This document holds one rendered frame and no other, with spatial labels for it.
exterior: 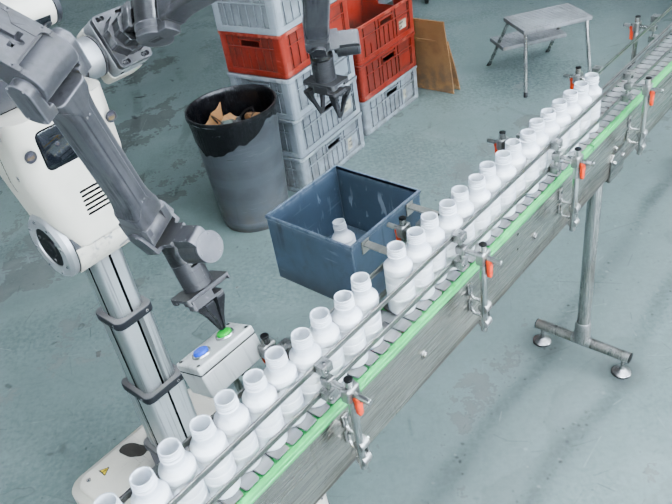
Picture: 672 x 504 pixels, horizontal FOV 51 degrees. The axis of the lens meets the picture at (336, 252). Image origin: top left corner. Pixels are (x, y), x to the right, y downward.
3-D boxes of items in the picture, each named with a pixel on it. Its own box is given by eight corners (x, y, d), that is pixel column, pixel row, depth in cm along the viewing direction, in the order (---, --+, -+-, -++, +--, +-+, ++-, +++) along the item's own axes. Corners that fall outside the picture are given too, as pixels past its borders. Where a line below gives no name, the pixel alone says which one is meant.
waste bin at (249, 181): (256, 248, 354) (227, 133, 316) (198, 224, 380) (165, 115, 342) (316, 204, 380) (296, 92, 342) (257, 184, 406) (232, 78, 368)
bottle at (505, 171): (520, 215, 174) (521, 155, 164) (497, 221, 173) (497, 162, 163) (508, 203, 178) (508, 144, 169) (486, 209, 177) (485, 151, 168)
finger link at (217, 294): (241, 322, 135) (219, 281, 132) (214, 345, 131) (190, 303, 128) (222, 319, 140) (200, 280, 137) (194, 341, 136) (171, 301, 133)
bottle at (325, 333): (353, 373, 139) (342, 309, 129) (333, 392, 135) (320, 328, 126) (330, 361, 142) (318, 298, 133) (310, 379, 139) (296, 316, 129)
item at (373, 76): (364, 103, 420) (359, 68, 407) (310, 93, 443) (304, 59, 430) (418, 64, 457) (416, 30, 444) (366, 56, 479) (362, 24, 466)
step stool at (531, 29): (548, 50, 501) (550, -9, 476) (593, 81, 452) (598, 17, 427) (485, 65, 496) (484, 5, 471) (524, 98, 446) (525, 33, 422)
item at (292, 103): (295, 122, 361) (288, 81, 348) (234, 112, 382) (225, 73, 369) (357, 74, 400) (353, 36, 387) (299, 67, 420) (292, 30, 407)
